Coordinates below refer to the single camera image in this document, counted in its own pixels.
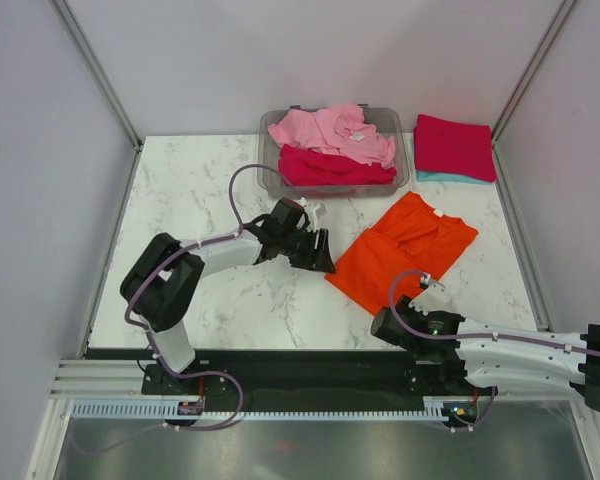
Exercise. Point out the light pink t shirt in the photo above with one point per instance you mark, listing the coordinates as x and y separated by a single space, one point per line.
338 130

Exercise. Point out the orange t shirt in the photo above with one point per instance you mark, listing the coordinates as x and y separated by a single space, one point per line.
411 235

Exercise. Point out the left aluminium frame post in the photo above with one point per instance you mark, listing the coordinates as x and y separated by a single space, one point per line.
79 39

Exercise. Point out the folded magenta t shirt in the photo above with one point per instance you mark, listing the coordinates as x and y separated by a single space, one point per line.
451 147

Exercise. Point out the folded teal t shirt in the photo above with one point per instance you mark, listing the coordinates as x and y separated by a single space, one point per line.
425 176

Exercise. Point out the aluminium frame post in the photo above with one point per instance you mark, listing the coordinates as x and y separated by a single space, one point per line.
79 39
557 24

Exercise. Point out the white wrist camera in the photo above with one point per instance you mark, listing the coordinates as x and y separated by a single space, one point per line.
434 297
314 210

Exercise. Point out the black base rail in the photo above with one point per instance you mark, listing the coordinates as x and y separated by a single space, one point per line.
300 379

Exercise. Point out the clear plastic bin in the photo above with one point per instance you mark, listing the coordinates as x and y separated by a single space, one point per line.
270 179

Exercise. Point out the magenta t shirt in bin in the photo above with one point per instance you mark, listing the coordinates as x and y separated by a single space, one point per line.
303 168

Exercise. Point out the white slotted cable duct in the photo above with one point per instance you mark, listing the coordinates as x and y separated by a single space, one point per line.
173 410

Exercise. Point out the right aluminium frame post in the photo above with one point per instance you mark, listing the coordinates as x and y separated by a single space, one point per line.
557 24

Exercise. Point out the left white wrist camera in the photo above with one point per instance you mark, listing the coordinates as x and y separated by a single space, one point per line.
314 210

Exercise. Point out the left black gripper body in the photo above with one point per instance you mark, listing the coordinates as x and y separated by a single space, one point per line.
299 248

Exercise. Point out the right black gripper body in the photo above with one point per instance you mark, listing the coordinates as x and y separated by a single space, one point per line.
402 307

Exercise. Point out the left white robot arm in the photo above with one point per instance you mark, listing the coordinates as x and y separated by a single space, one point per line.
160 286

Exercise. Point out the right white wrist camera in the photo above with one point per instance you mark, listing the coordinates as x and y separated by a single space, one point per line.
434 297

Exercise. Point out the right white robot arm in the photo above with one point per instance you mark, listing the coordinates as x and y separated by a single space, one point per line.
459 354

